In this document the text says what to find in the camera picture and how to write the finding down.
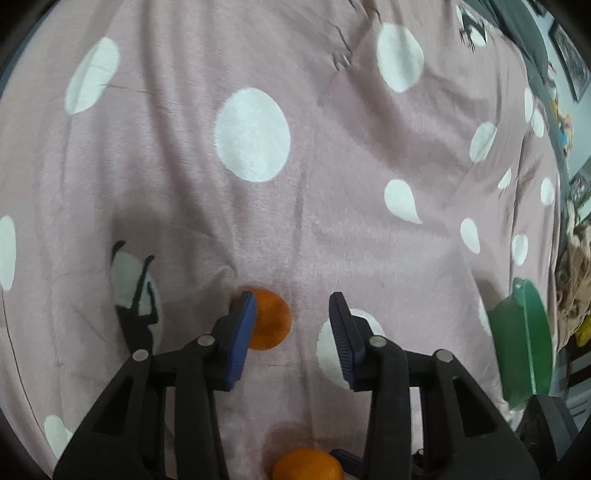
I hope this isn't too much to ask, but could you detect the grey sofa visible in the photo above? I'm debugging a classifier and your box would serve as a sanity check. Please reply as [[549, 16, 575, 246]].
[[466, 0, 574, 153]]

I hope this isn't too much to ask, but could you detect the stuffed toys row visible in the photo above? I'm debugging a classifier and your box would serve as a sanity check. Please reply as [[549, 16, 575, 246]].
[[546, 62, 574, 158]]

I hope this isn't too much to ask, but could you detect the large orange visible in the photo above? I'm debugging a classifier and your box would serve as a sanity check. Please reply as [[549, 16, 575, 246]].
[[242, 286, 293, 351]]

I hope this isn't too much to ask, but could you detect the pink polka dot blanket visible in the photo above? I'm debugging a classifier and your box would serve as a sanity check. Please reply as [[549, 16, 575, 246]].
[[1, 1, 560, 479]]

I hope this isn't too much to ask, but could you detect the beige brown blanket pile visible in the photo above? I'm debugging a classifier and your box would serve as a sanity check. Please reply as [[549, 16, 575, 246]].
[[556, 200, 590, 349]]

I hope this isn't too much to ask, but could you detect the green plastic bowl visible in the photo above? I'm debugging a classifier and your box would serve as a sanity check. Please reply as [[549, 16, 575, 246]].
[[488, 277, 554, 410]]

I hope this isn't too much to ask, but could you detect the framed wall picture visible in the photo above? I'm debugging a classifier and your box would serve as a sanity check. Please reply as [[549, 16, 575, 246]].
[[549, 20, 590, 103]]

